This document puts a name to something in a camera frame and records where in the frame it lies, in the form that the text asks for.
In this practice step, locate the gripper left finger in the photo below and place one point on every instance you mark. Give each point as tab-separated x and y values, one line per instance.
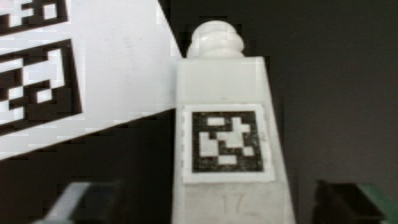
87	204

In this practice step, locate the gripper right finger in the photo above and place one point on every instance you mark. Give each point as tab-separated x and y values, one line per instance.
352	203

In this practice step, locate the white table leg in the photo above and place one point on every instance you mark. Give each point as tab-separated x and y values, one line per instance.
231	189

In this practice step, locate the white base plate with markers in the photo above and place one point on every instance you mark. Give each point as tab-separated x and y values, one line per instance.
87	60

